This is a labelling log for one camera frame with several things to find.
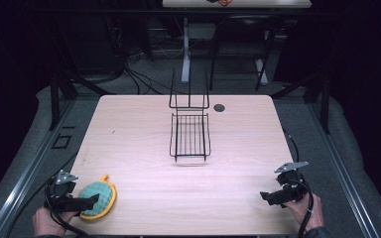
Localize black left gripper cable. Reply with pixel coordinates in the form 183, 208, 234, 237
3, 151, 92, 238

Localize person's left hand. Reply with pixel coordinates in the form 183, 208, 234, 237
32, 205, 78, 238

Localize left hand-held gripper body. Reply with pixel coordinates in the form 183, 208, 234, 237
44, 170, 81, 213

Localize bundle of floor cables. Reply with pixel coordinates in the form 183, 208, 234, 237
92, 39, 187, 96

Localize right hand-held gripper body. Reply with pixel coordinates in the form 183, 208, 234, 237
273, 161, 310, 203

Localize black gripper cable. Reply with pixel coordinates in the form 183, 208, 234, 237
282, 128, 315, 238
3, 151, 92, 238

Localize black metal stand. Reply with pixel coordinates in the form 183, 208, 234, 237
270, 67, 332, 135
48, 62, 117, 132

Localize green yellow-rimmed pot holder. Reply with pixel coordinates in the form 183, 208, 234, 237
78, 174, 118, 221

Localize person's right hand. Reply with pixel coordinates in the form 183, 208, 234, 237
283, 192, 325, 233

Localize black chair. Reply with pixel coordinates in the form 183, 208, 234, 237
208, 13, 277, 92

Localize black wire rack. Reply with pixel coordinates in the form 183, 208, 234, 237
168, 66, 212, 163

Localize aluminium floor rail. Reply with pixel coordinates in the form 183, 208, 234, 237
306, 100, 380, 238
0, 98, 77, 238

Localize white desk leg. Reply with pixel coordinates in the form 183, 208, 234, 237
181, 17, 191, 84
255, 59, 269, 84

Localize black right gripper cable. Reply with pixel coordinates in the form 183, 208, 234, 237
282, 128, 315, 238

